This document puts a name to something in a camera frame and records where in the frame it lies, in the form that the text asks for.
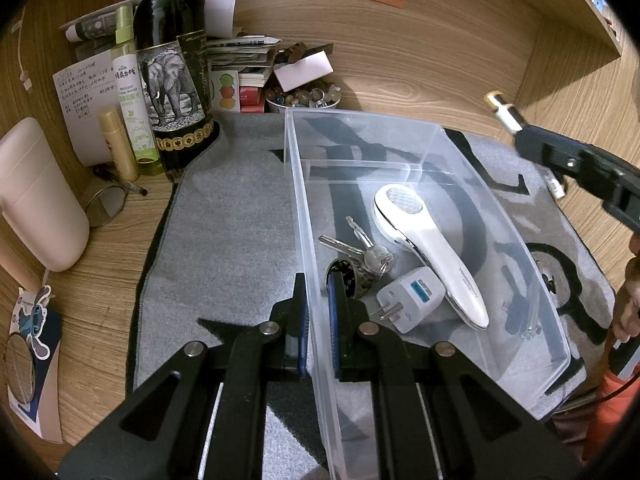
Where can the silver key bunch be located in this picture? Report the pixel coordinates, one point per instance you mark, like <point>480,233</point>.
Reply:
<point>362,247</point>

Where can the small black clip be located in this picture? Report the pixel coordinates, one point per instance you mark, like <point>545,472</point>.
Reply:
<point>546,276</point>

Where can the green spray bottle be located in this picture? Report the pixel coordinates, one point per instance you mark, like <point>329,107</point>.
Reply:
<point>130,90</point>

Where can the red box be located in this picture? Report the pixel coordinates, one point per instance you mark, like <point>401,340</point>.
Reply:
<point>251,100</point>

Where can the stack of books and papers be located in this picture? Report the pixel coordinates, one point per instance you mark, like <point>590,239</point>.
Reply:
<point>240,55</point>

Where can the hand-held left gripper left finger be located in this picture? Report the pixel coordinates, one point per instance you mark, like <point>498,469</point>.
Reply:
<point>301,332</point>

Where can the bowl of small stones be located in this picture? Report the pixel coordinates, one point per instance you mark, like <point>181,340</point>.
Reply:
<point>302,99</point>

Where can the silver metal tool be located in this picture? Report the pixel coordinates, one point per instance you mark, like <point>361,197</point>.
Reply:
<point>522,322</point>

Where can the clear plastic container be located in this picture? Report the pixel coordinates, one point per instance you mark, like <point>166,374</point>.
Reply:
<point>450,180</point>

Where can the blue cartoon card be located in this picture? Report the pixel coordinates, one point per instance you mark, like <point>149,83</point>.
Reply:
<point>42,320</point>

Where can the black pen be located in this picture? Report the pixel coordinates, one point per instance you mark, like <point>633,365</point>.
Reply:
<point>122,185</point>

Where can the person's right forearm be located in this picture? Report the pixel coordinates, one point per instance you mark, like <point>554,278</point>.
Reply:
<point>617,415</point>

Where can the white plug adapter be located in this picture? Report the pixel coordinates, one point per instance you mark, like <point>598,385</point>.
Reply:
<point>412,295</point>

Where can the white handheld massager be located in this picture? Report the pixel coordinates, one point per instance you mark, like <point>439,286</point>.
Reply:
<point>435,255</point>

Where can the white folded card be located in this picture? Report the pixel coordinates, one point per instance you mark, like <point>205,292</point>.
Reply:
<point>302,71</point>

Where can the rolled printed paper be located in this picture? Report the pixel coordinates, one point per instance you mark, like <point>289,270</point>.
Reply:
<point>95,27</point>

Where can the round mesh disc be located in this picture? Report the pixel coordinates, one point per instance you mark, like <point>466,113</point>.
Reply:
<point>20,367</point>

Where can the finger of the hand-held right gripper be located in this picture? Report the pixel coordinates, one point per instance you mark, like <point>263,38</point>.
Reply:
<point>545,152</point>

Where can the small round mirror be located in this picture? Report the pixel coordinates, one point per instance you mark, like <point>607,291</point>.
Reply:
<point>104,206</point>

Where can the dark wine bottle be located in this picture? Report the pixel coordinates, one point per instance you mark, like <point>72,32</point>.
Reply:
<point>170,60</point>

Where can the wooden desk shelf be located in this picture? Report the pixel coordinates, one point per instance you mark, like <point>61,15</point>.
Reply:
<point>595,5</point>

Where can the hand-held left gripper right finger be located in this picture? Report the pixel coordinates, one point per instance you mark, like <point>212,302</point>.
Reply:
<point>334,335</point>

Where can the grey mat with black letters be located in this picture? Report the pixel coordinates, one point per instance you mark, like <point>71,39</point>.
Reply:
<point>230,240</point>

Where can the person's right hand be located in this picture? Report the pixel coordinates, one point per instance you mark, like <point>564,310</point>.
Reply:
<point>631,305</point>

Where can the white handwritten note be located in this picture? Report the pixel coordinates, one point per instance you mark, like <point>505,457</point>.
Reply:
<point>82,100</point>

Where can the cream yellow tube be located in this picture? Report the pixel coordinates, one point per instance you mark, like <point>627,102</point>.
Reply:
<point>117,145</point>

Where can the beige rounded container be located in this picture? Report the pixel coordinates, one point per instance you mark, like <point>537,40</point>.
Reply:
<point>35,195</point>

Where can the round black disc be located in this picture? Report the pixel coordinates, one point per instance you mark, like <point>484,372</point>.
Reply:
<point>352,280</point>

